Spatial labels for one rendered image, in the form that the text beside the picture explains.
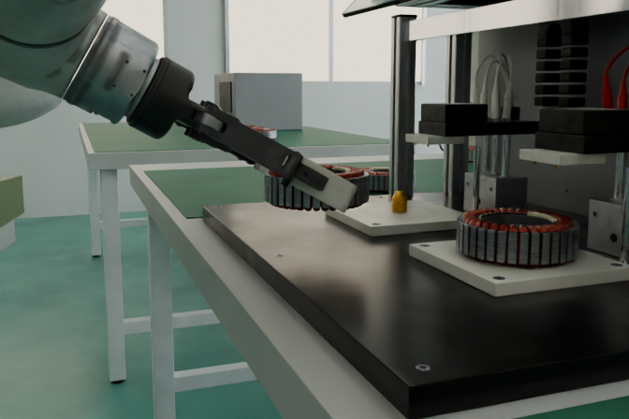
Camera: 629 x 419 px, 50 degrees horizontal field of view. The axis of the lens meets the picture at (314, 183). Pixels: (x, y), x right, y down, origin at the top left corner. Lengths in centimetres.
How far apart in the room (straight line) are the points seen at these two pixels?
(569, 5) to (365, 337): 43
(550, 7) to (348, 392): 49
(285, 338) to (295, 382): 6
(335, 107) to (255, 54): 80
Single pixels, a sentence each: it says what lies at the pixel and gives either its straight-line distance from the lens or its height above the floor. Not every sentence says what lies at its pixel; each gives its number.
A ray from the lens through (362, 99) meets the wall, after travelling 575.
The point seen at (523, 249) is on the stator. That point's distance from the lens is 62.
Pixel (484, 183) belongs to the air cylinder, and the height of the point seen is 81.
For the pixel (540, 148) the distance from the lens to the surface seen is 71.
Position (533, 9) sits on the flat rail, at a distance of 81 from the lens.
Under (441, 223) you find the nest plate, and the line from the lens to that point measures 82.
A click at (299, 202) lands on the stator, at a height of 83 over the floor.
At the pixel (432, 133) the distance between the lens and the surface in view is 88.
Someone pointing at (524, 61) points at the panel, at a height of 98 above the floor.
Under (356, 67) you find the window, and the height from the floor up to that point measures 111.
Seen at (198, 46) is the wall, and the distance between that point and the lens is 534.
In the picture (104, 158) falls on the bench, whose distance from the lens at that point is 211.
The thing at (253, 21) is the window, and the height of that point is 147.
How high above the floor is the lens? 94
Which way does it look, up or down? 8 degrees down
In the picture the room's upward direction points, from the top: straight up
